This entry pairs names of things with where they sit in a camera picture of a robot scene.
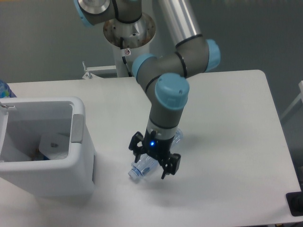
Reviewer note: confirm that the white metal base frame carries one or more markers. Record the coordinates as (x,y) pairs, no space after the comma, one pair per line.
(99,71)

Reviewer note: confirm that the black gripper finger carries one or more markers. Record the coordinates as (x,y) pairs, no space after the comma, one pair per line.
(139,145)
(170,164)

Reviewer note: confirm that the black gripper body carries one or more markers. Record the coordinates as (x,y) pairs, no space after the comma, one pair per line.
(157,148)

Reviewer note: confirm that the black device at table corner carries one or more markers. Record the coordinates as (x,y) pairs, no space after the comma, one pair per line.
(295,203)

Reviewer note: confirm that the white trash can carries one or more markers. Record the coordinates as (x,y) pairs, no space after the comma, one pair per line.
(22,122)

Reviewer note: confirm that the white furniture piece at right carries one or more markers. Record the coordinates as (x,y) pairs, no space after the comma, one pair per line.
(294,106)

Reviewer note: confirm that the blue water bottle at edge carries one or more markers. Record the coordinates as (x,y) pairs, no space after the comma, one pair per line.
(5,90)

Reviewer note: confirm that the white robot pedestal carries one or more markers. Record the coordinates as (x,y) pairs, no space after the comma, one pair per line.
(129,41)

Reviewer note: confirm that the white plastic wrapper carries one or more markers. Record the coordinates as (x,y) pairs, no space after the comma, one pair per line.
(55,146)

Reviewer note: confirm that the clear crushed plastic bottle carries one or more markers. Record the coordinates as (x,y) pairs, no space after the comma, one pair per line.
(147,164)

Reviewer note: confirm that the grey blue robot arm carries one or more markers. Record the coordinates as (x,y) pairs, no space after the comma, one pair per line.
(163,80)

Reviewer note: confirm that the blue snack package in bin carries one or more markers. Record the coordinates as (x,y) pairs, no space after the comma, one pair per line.
(38,156)

